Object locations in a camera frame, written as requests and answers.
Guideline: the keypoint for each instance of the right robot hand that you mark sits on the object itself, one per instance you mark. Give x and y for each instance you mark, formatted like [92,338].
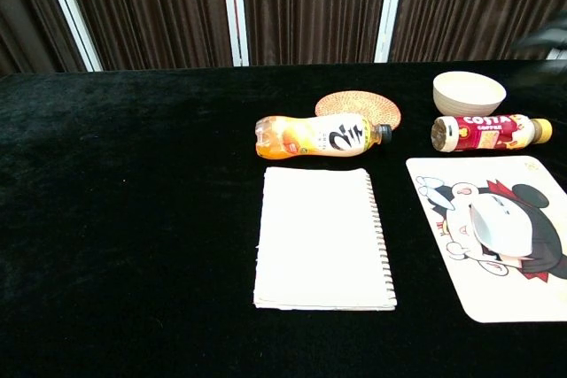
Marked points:
[549,35]

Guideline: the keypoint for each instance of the white computer mouse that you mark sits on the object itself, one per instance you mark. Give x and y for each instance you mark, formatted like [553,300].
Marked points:
[505,227]

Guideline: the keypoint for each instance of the cartoon print mouse pad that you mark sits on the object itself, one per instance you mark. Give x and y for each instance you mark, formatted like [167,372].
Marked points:
[487,294]

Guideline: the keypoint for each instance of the white ceramic bowl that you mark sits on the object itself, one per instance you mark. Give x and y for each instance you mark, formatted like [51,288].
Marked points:
[467,97]

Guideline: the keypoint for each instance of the red Costa coffee bottle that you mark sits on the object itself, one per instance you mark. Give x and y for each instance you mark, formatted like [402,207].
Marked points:
[483,132]

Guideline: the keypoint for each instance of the round woven rattan coaster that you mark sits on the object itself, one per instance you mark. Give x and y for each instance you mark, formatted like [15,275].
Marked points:
[354,103]

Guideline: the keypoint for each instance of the orange juice bottle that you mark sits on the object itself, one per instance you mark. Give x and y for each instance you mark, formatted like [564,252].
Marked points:
[305,136]

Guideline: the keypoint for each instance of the white spiral notebook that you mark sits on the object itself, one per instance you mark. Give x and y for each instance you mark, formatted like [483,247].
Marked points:
[319,236]

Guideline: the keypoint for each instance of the black velvet tablecloth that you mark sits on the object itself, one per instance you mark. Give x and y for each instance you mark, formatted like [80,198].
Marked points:
[133,218]

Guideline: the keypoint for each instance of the white metal frame post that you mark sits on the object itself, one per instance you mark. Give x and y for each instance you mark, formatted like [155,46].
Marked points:
[390,10]
[235,10]
[557,55]
[71,10]

